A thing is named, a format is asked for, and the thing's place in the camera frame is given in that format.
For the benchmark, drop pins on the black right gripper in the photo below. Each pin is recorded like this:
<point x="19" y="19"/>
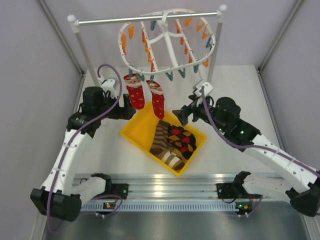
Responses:
<point x="183" y="113"/>

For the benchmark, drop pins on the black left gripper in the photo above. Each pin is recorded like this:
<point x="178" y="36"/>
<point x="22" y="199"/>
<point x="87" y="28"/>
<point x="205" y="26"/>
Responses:
<point x="125" y="112"/>

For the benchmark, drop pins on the red santa sock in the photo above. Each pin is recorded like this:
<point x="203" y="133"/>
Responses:
<point x="158" y="98"/>
<point x="135" y="91"/>

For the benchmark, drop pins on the teal clothespin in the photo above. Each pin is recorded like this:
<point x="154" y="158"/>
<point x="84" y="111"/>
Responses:
<point x="131" y="73"/>
<point x="170" y="75"/>
<point x="151" y="79"/>

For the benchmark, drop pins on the white round clip hanger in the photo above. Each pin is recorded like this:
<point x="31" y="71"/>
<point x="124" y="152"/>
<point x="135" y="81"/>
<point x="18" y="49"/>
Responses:
<point x="138" y="57"/>

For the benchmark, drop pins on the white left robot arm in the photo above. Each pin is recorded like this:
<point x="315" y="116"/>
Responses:
<point x="70" y="155"/>

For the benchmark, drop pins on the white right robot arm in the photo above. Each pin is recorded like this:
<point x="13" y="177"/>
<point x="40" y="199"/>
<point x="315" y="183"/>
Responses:
<point x="262" y="150"/>

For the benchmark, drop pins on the yellow plastic bin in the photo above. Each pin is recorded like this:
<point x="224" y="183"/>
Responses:
<point x="140" y="131"/>

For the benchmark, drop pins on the black argyle sock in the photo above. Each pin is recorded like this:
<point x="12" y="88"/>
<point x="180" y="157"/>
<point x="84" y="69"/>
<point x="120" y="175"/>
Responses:
<point x="182" y="140"/>

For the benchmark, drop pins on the brown striped sock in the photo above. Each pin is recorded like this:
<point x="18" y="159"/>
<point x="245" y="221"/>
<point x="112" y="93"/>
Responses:
<point x="171" y="160"/>
<point x="160" y="145"/>

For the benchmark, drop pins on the orange clothespin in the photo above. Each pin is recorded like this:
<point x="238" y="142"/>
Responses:
<point x="152" y="67"/>
<point x="150" y="58"/>

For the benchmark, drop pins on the white drying rack stand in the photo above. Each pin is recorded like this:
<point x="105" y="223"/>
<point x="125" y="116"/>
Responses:
<point x="162" y="25"/>

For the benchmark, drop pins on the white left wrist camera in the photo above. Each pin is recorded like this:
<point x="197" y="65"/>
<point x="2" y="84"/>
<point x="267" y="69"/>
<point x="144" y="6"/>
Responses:
<point x="109" y="85"/>

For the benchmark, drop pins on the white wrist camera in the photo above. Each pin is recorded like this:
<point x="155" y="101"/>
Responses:
<point x="200" y="86"/>
<point x="109" y="85"/>

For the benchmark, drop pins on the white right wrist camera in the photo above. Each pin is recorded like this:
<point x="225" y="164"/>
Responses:
<point x="200" y="86"/>

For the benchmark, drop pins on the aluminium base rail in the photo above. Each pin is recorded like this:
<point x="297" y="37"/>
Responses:
<point x="164" y="193"/>

